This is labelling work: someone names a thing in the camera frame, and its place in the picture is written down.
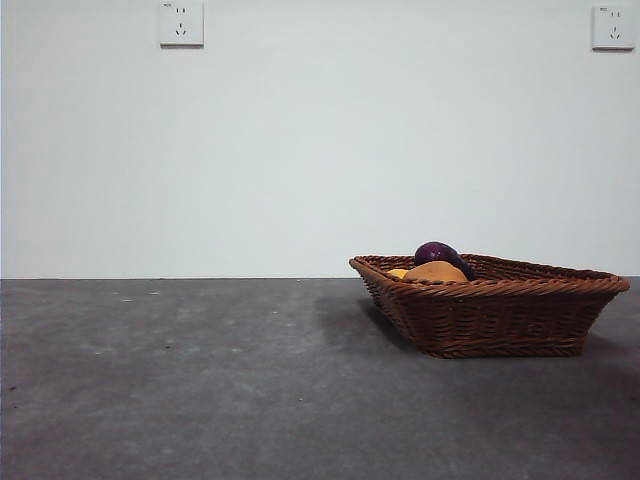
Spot brown wicker basket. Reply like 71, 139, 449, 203
348, 253, 632, 360

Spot white wall socket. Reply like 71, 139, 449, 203
592, 4, 637, 51
159, 0, 205, 49

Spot purple eggplant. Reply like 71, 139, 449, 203
413, 241, 476, 281

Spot brown potato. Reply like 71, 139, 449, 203
402, 260, 470, 284

